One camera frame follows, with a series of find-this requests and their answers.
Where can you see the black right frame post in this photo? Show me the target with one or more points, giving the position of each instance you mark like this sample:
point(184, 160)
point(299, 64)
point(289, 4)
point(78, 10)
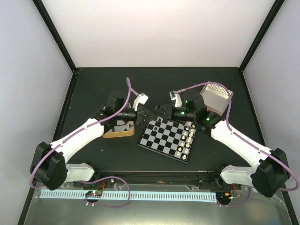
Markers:
point(274, 10)

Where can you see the black front mounting rail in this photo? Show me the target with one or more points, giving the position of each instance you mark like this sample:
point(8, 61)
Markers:
point(204, 180)

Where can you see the black corner frame post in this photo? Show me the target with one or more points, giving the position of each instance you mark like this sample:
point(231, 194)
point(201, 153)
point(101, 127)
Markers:
point(55, 34)

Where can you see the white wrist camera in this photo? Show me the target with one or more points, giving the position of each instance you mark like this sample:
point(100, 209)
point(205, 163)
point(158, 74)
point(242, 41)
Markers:
point(140, 99)
point(175, 97)

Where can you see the black white chessboard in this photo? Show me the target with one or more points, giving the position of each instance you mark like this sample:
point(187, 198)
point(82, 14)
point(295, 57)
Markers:
point(167, 138)

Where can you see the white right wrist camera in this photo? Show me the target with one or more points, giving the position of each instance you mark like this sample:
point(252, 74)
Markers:
point(175, 97)

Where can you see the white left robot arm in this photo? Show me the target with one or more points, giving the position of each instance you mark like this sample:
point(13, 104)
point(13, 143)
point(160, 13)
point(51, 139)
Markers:
point(50, 164)

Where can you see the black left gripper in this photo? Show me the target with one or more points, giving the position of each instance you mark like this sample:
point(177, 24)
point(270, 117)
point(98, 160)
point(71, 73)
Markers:
point(141, 119)

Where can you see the pink patterned tray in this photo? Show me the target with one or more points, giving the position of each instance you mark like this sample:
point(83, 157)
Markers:
point(215, 98)

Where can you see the light blue slotted rail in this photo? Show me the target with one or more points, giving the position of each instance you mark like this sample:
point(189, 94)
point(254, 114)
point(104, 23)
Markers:
point(133, 195)

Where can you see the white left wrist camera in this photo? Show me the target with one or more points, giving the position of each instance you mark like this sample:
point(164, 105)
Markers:
point(140, 99)

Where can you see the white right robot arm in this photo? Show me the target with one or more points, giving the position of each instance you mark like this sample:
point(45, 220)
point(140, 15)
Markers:
point(268, 169)

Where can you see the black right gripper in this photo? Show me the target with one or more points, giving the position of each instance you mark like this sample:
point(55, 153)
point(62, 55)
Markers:
point(168, 108)

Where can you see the yellow bear tin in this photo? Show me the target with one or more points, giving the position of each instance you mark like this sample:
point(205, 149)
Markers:
point(122, 129)

